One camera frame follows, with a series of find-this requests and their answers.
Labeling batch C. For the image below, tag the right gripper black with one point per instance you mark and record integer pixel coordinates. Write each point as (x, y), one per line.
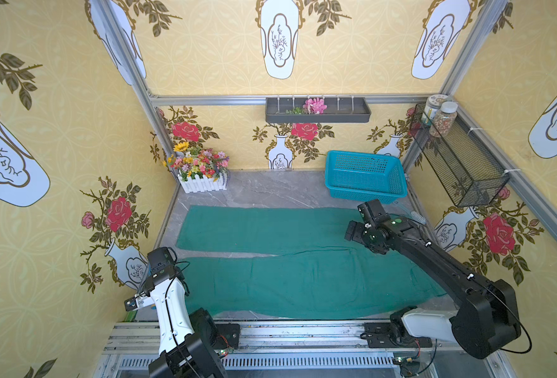
(356, 231)

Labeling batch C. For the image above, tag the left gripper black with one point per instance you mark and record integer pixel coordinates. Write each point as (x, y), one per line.
(153, 281)

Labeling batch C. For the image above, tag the green long pants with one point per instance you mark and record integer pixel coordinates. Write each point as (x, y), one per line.
(293, 263)

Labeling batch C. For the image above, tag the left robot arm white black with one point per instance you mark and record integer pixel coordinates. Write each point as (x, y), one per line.
(191, 345)

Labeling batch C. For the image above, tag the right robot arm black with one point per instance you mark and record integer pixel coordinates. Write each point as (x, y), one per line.
(487, 318)

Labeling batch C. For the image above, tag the teal plastic basket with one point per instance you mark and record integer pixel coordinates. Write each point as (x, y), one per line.
(364, 177)

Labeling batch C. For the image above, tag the flower box white fence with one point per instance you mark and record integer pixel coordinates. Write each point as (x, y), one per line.
(199, 169)

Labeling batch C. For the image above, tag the jar with colourful beads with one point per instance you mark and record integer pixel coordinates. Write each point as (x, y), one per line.
(444, 119)

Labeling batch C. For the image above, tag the jar with yellow label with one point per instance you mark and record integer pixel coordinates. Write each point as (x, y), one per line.
(432, 106)

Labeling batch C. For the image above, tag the pink artificial flower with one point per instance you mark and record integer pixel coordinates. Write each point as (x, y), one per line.
(315, 106)

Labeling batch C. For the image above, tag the small brush clear handle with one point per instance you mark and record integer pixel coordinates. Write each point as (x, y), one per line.
(413, 215)

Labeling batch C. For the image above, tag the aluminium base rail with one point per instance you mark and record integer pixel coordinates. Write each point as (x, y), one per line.
(340, 349)

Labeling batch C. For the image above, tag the black wire mesh basket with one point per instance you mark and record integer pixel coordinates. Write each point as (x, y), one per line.
(455, 166)

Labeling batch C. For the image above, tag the dark grey wall shelf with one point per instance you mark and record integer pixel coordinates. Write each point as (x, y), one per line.
(340, 109)

